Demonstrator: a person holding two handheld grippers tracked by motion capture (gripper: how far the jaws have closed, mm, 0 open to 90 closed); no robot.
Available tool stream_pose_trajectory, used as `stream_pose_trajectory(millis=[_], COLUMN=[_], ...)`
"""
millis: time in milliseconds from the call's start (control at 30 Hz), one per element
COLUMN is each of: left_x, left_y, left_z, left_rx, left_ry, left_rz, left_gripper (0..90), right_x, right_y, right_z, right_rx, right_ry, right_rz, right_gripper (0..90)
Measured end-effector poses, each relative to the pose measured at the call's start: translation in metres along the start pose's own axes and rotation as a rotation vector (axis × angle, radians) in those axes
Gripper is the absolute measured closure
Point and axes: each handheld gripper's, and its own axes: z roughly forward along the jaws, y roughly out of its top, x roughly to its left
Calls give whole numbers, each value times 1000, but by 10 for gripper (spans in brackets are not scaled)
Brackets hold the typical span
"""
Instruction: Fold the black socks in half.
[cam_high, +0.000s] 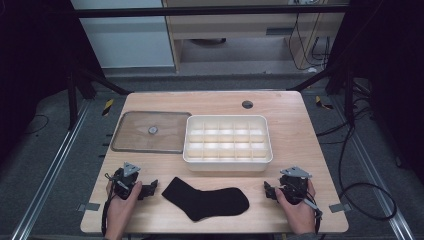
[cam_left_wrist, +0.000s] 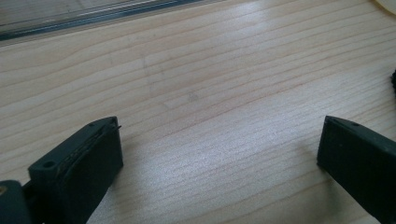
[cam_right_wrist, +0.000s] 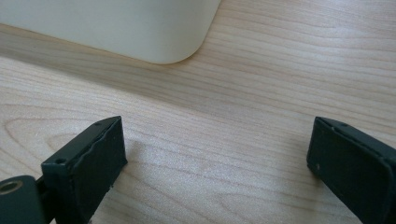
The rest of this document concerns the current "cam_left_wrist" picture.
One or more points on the black sock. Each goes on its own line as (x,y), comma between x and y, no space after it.
(394,82)

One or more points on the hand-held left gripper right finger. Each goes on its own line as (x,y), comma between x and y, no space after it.
(361,161)

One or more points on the metal edge rail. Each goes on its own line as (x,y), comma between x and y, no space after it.
(77,18)

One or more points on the white divided storage box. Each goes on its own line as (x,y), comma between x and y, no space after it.
(389,4)

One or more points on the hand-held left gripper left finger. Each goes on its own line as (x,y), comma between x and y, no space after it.
(81,168)

